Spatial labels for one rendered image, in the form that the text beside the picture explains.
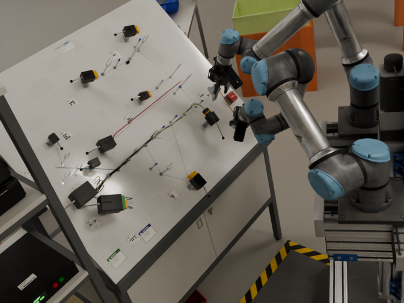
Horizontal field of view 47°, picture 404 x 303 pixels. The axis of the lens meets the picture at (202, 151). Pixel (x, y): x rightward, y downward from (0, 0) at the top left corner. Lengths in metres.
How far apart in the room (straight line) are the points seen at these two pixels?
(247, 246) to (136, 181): 1.24
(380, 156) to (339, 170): 0.14
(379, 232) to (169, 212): 0.94
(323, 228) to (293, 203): 1.68
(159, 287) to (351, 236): 0.99
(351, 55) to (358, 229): 0.74
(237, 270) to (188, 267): 0.69
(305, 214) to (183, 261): 1.21
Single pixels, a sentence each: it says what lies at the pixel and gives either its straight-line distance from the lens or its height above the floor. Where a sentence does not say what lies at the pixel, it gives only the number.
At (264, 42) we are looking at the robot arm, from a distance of 1.91.
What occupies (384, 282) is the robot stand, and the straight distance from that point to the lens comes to 2.40.
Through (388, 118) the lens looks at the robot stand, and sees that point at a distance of 1.79.
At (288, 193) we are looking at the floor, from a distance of 3.51.
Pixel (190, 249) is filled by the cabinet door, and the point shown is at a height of 0.62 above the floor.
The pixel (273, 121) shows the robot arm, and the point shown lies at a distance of 1.99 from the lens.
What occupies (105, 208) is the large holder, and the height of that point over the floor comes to 1.17.
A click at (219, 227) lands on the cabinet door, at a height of 0.57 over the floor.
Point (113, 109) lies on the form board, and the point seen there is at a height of 1.32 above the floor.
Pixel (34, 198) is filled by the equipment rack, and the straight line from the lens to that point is 1.66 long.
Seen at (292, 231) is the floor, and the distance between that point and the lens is 3.24.
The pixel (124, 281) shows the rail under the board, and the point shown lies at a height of 0.85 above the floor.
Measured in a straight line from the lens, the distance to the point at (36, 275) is 1.90.
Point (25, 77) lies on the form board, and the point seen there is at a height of 1.58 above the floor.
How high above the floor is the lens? 2.36
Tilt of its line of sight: 35 degrees down
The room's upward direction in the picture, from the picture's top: 15 degrees counter-clockwise
